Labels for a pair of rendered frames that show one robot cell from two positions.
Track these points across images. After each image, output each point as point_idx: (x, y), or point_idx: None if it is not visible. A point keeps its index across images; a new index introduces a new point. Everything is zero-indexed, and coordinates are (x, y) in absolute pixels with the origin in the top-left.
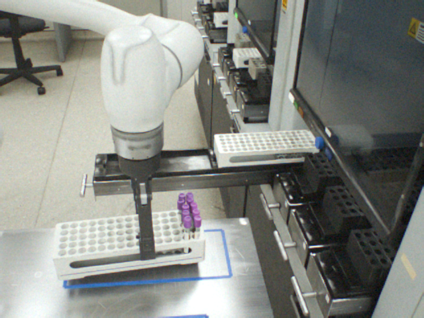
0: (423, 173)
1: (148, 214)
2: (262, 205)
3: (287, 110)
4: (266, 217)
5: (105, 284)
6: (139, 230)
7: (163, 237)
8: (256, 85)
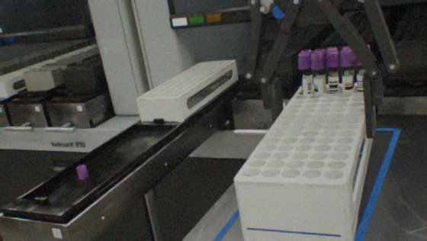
0: (322, 34)
1: (383, 17)
2: (210, 174)
3: (161, 59)
4: (233, 175)
5: (364, 223)
6: (384, 52)
7: (350, 101)
8: (65, 88)
